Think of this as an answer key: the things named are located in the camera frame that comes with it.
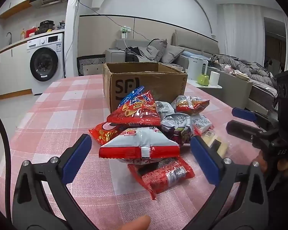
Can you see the kitchen faucet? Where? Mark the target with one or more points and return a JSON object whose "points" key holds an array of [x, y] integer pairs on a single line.
{"points": [[9, 37]]}

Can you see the person's right hand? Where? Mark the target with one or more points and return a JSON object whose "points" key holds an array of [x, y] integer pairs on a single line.
{"points": [[286, 167]]}

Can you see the yellow soap bottle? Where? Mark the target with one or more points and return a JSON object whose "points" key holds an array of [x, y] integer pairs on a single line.
{"points": [[22, 35]]}

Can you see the grey pillow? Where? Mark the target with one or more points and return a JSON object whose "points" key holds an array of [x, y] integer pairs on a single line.
{"points": [[157, 49], [172, 54]]}

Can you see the red white snack packet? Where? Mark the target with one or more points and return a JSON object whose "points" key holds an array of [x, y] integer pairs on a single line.
{"points": [[189, 104]]}

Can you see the white washing machine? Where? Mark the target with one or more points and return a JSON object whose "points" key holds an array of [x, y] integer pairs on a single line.
{"points": [[46, 62]]}

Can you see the wall power strip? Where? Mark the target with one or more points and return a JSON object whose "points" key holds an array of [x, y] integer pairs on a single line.
{"points": [[125, 31]]}

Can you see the light blue folded blanket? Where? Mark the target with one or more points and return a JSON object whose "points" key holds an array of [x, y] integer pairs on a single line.
{"points": [[195, 54]]}

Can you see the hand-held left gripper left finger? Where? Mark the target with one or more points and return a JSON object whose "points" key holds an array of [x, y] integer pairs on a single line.
{"points": [[76, 158]]}

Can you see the yellow clear snack packet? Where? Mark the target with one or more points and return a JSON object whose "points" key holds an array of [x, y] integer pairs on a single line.
{"points": [[217, 145]]}

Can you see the white curtain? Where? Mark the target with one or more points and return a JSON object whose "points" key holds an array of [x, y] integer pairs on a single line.
{"points": [[242, 28]]}

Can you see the black white patterned chair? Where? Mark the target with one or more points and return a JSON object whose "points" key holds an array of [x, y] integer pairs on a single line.
{"points": [[90, 63]]}

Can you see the grey duvet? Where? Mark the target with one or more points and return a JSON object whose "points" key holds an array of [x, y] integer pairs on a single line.
{"points": [[249, 68]]}

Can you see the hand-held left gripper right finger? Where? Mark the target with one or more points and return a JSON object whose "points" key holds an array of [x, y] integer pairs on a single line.
{"points": [[205, 159]]}

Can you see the brown cardboard box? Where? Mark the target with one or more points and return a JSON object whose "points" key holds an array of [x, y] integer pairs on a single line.
{"points": [[144, 83]]}

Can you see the red box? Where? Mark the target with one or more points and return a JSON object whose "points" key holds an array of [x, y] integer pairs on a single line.
{"points": [[31, 33]]}

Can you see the white electric kettle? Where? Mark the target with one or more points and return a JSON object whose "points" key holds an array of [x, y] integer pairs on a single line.
{"points": [[196, 67]]}

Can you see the white paper roll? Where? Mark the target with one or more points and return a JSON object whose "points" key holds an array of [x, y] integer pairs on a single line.
{"points": [[215, 79]]}

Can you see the dark clothes pile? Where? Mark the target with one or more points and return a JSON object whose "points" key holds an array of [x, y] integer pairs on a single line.
{"points": [[134, 55]]}

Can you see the white kitchen cabinet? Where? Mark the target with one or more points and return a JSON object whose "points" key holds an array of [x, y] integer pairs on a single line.
{"points": [[9, 71]]}

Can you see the white and red snack bag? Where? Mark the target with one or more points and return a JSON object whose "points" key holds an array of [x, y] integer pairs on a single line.
{"points": [[139, 143]]}

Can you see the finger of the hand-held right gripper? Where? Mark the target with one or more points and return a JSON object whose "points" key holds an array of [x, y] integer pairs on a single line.
{"points": [[240, 129], [244, 114]]}

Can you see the beige low cabinet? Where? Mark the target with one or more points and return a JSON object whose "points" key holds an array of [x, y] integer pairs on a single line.
{"points": [[237, 91]]}

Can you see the pink plaid tablecloth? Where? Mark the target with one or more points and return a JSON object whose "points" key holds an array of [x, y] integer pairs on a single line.
{"points": [[62, 115]]}

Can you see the black pressure cooker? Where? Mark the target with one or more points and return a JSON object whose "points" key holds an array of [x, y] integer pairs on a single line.
{"points": [[46, 26]]}

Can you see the green cup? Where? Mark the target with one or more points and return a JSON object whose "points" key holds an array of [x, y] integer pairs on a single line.
{"points": [[203, 80]]}

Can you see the white coffee table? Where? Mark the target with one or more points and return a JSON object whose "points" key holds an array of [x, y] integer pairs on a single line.
{"points": [[193, 82]]}

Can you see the grey sofa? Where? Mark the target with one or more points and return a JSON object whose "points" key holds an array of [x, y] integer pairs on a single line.
{"points": [[114, 55]]}

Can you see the person's left hand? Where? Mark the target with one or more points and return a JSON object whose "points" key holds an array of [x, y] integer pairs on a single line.
{"points": [[134, 224]]}

